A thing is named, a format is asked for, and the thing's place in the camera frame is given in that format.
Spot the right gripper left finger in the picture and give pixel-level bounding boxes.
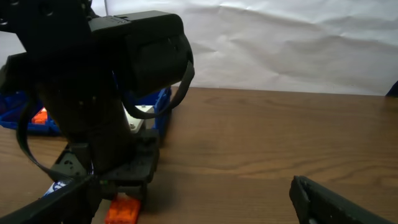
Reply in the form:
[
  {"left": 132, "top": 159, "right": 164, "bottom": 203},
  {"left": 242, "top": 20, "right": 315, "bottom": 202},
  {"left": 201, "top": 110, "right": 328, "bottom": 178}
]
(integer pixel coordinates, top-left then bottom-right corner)
[{"left": 0, "top": 175, "right": 102, "bottom": 224}]

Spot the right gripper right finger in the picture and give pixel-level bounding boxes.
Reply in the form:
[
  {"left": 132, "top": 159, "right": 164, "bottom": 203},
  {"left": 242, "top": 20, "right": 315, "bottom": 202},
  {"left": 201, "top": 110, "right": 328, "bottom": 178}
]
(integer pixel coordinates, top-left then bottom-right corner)
[{"left": 289, "top": 175, "right": 396, "bottom": 224}]

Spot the orange candy box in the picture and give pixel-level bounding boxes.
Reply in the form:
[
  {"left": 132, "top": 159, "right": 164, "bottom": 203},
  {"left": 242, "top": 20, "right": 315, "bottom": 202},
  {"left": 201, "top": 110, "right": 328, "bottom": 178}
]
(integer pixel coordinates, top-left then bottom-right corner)
[
  {"left": 104, "top": 194, "right": 142, "bottom": 224},
  {"left": 30, "top": 107, "right": 49, "bottom": 125}
]

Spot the blue tray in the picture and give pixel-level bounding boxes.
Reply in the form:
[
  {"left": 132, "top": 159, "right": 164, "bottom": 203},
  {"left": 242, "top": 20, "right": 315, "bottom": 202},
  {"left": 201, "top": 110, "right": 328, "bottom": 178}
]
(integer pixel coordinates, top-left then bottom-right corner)
[{"left": 0, "top": 86, "right": 172, "bottom": 138}]

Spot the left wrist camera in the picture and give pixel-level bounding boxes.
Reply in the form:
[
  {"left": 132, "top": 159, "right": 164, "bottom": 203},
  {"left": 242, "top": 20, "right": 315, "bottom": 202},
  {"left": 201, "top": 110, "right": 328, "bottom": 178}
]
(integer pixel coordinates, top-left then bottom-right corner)
[{"left": 123, "top": 105, "right": 155, "bottom": 134}]

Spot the black cable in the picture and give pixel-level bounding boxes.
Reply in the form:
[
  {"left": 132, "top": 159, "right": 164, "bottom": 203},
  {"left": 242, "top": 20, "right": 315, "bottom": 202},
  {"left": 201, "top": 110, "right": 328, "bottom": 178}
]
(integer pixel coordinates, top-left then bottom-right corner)
[{"left": 17, "top": 60, "right": 196, "bottom": 183}]

